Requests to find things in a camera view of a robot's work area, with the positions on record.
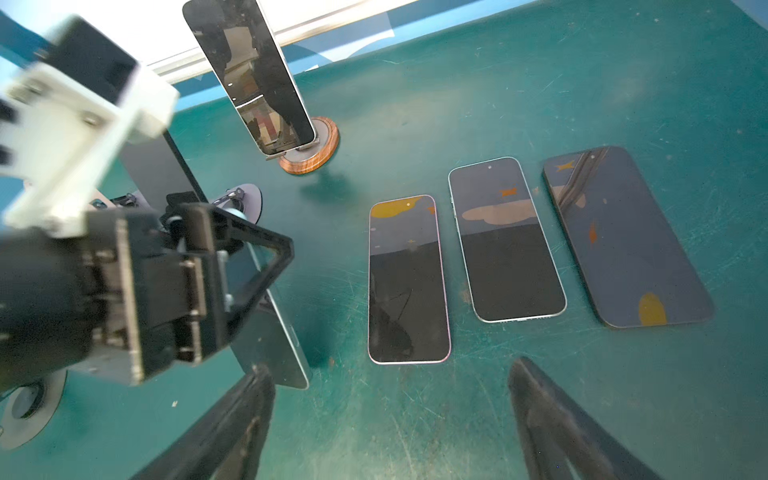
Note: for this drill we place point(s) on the black phone on wooden stand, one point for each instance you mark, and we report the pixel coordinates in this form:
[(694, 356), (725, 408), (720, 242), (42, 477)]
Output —
[(265, 96)]

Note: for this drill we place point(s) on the wooden round phone stand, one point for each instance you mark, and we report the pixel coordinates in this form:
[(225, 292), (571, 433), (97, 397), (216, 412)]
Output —
[(311, 157)]

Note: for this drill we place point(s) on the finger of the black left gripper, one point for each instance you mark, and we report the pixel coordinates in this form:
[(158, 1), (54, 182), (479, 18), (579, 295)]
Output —
[(227, 310)]

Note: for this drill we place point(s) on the aluminium back frame rail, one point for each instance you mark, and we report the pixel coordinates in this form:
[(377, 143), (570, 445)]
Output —
[(178, 53)]

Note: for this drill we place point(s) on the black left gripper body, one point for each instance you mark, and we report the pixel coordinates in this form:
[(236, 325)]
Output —
[(129, 297)]

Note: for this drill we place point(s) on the purple phone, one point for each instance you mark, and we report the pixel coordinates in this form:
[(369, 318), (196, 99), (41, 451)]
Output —
[(408, 320)]

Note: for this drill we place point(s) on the black phone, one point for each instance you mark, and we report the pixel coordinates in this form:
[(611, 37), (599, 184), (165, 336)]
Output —
[(635, 269), (510, 269), (265, 96)]

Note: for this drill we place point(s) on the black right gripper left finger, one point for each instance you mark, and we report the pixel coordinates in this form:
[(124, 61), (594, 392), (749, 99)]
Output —
[(228, 440)]

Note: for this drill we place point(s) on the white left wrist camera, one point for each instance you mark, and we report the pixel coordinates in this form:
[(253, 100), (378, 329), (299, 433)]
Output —
[(64, 118)]

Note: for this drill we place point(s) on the grey round rear stand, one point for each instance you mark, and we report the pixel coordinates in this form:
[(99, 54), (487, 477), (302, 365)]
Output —
[(245, 201)]

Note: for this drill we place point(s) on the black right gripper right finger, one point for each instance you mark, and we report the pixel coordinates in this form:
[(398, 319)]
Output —
[(560, 440)]

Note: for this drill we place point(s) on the grey round phone stand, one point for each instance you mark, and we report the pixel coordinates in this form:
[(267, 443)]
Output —
[(29, 409)]

